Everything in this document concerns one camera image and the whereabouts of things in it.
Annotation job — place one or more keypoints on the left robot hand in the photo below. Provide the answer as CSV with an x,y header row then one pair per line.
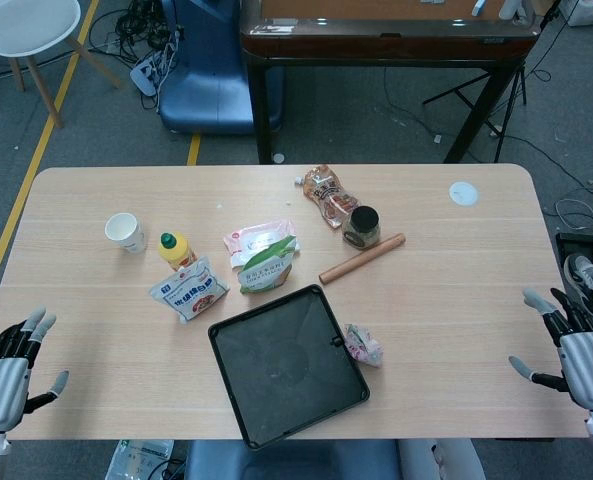
x,y
1,390

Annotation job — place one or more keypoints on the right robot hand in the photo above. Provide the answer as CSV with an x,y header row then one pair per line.
x,y
586,362

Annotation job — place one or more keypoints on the small pink candy packet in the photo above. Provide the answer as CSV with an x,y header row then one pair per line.
x,y
363,345

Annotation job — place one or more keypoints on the black plastic tray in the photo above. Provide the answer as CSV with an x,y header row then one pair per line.
x,y
286,365

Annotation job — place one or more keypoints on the grey black sneaker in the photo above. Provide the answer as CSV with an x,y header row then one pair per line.
x,y
583,280

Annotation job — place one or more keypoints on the black flat case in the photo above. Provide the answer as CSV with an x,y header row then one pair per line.
x,y
573,245

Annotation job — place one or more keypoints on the clear plastic bag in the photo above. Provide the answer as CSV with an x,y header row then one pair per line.
x,y
138,460

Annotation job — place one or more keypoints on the white robot torso shell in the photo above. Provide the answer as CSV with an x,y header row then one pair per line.
x,y
441,460

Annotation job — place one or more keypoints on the white paper cup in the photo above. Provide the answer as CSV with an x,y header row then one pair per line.
x,y
124,232

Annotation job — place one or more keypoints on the white round disc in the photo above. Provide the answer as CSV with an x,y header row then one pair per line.
x,y
463,193

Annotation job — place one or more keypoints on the white sugar bag red print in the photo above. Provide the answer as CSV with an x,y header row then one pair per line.
x,y
188,292

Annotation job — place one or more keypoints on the yellow bottle with green cap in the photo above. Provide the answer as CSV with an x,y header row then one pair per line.
x,y
175,252

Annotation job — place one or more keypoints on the wooden rolling pin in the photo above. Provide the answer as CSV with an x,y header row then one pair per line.
x,y
361,259

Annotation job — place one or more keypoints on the glass jar with black lid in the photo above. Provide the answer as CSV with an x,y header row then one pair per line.
x,y
362,227

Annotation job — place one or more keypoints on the pink white flat bag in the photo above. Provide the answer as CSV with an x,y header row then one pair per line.
x,y
251,242

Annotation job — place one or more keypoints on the green white starch bag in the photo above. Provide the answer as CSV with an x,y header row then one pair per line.
x,y
266,270

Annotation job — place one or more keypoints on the blue padded seat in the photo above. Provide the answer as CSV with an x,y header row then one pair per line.
x,y
286,460

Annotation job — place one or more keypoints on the black tripod stand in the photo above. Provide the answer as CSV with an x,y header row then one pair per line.
x,y
476,90

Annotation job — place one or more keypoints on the brown spouted sauce pouch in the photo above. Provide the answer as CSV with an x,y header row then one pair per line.
x,y
328,195

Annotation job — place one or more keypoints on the white power strip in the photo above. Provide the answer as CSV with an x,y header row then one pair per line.
x,y
148,75

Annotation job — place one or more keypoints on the small white floor disc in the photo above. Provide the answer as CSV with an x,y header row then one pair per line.
x,y
278,157

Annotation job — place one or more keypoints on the white chair with wooden legs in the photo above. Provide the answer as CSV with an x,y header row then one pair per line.
x,y
21,27

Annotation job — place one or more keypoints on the blue machine base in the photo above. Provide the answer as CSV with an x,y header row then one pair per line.
x,y
206,75

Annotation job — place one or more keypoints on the dark wooden framed table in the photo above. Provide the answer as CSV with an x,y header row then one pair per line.
x,y
376,35

